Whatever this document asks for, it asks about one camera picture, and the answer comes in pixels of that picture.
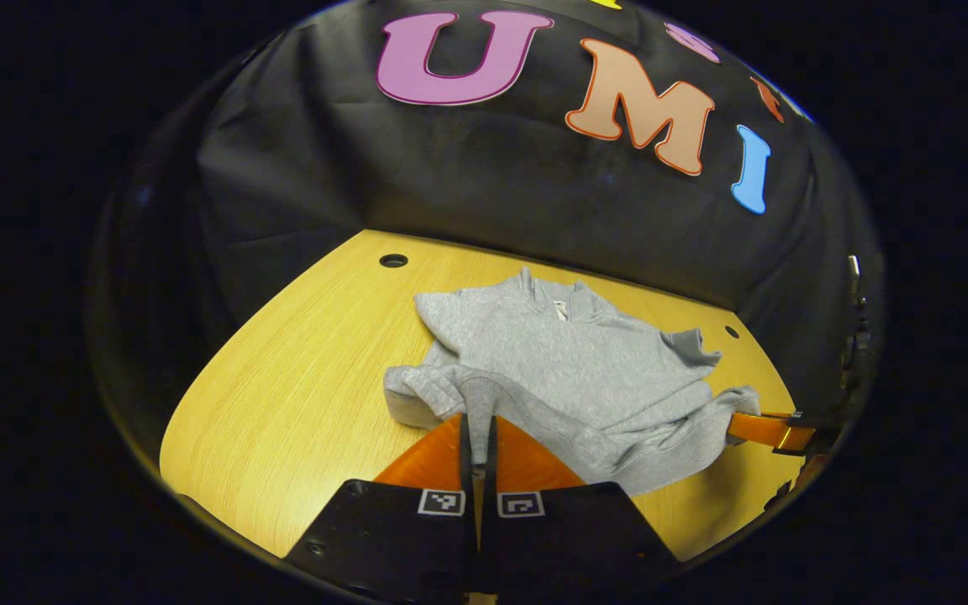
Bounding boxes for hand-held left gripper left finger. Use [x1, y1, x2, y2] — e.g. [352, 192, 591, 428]
[287, 413, 481, 605]

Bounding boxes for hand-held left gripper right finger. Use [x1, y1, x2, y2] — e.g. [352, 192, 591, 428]
[480, 414, 680, 602]

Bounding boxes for grey zip-neck sweatshirt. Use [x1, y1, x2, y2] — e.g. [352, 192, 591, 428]
[383, 267, 762, 497]

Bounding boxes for black backdrop cloth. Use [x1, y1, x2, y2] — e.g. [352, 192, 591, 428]
[89, 0, 884, 455]

